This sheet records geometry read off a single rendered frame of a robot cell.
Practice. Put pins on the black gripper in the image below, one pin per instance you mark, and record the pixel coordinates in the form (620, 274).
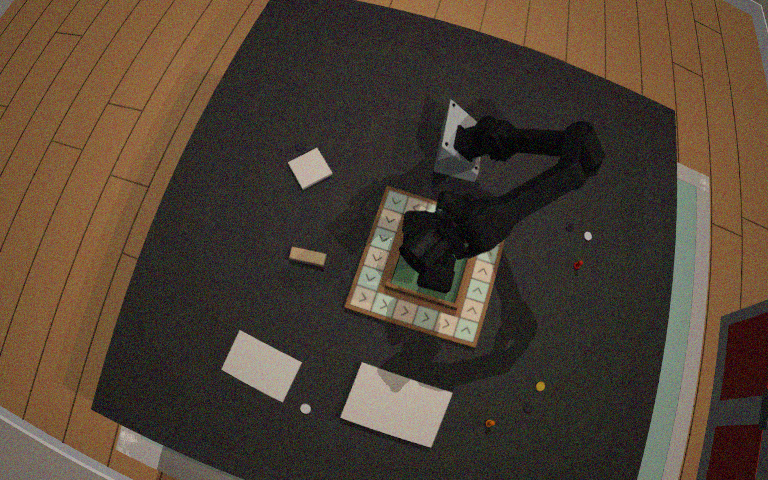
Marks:
(440, 276)

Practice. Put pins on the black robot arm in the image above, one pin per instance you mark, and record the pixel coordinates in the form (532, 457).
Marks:
(486, 222)

